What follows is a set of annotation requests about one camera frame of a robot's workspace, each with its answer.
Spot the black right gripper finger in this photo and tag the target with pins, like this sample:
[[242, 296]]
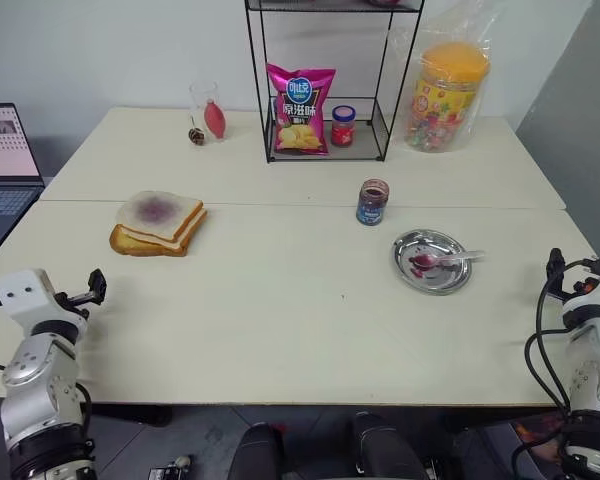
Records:
[[597, 266], [555, 265]]

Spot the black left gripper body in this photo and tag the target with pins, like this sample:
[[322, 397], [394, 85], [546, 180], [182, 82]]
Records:
[[75, 306]]

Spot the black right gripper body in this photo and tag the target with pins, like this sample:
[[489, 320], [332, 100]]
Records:
[[577, 287]]

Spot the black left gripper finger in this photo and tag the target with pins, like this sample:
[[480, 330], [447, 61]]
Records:
[[96, 278], [100, 295]]

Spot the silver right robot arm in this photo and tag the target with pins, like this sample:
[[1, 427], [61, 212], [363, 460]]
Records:
[[592, 380]]

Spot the plain toast bread slice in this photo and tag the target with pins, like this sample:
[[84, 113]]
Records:
[[145, 244]]

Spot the white bread slice with jelly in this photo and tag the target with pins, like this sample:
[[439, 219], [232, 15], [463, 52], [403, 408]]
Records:
[[157, 214]]

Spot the metal spoon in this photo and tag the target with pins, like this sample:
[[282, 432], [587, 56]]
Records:
[[442, 259]]

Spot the open blue-label jam jar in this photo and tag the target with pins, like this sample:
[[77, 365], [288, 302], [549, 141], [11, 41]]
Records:
[[372, 202]]

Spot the round metal plate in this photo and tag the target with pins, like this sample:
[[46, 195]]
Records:
[[430, 260]]

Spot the open laptop computer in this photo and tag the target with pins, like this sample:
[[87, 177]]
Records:
[[2, 170]]

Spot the small brown snail-shaped ornament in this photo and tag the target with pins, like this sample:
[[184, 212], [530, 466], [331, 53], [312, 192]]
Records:
[[197, 135]]

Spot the small black device white knob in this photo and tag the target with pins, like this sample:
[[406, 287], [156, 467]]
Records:
[[172, 469]]

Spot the red teardrop-shaped bottle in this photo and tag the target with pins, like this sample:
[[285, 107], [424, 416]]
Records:
[[215, 120]]

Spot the candy jar with yellow lid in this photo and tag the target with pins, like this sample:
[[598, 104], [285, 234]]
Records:
[[447, 97]]

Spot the clear drinking glass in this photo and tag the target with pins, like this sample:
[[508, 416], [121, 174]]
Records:
[[200, 100]]

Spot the dark rounded shape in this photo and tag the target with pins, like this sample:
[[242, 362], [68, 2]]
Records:
[[385, 447], [257, 452]]

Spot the clear plastic bag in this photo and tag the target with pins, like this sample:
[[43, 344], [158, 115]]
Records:
[[405, 60]]

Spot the pink potato chip bag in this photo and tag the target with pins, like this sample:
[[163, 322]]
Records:
[[301, 110]]

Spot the red item on shelf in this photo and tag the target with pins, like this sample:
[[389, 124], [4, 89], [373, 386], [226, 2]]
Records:
[[384, 2]]

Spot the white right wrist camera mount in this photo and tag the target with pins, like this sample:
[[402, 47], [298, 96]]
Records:
[[597, 305]]

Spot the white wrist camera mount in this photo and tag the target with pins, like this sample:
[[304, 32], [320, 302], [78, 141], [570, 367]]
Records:
[[597, 305], [22, 300]]

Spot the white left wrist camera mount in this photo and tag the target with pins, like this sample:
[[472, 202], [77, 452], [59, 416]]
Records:
[[22, 300]]

